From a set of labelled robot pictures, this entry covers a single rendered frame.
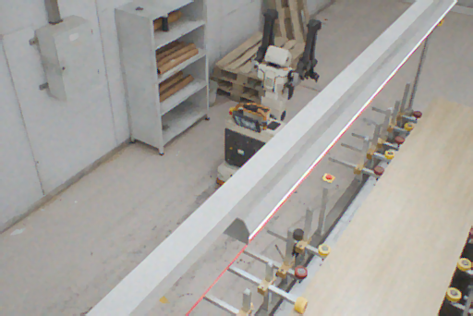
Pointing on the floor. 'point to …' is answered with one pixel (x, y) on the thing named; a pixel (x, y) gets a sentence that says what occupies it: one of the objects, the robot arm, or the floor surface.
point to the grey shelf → (172, 119)
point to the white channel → (253, 182)
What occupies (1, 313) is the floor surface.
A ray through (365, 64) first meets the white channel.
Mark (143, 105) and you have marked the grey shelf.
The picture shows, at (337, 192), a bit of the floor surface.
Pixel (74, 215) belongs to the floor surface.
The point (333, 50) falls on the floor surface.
